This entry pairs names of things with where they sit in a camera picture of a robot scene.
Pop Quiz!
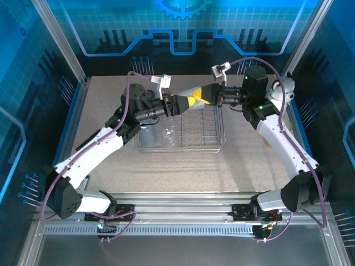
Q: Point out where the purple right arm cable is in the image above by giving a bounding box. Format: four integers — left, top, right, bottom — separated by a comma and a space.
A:
229, 57, 328, 242

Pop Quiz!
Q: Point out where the aluminium frame rail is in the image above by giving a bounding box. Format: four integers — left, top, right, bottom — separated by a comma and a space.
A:
33, 191, 338, 236

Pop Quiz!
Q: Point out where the slotted grey cable duct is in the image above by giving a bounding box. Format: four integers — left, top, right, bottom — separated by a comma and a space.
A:
44, 224, 256, 237

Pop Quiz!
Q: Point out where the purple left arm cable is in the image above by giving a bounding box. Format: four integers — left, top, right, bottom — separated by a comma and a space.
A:
40, 70, 139, 242

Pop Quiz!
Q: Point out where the smooth clear plastic cup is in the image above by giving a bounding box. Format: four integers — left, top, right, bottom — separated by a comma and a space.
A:
160, 126, 178, 147

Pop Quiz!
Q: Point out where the small controller board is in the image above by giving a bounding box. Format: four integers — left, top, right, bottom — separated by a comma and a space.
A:
253, 224, 271, 241
97, 223, 117, 234

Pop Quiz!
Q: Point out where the aluminium frame post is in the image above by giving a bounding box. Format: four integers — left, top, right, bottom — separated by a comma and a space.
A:
281, 0, 333, 76
30, 0, 88, 84

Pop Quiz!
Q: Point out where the white plush toy dog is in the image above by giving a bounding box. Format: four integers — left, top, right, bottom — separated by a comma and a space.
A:
266, 71, 296, 103

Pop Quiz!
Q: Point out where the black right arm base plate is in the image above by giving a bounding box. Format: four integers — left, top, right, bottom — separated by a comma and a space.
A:
231, 203, 282, 222

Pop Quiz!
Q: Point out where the chrome wire dish rack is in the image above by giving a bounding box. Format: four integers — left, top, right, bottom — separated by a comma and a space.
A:
133, 105, 226, 154

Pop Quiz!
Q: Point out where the textured clear plastic cup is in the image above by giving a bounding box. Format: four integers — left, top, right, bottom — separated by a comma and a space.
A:
177, 87, 207, 110

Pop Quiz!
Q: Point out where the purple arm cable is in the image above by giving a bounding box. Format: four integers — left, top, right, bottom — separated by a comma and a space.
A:
229, 57, 328, 242
40, 70, 139, 242

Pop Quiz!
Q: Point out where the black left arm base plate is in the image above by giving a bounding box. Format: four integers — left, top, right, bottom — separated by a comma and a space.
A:
84, 203, 135, 222

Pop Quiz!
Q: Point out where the blue translucent plastic cup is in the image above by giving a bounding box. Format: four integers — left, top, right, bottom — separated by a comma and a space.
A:
138, 124, 160, 149

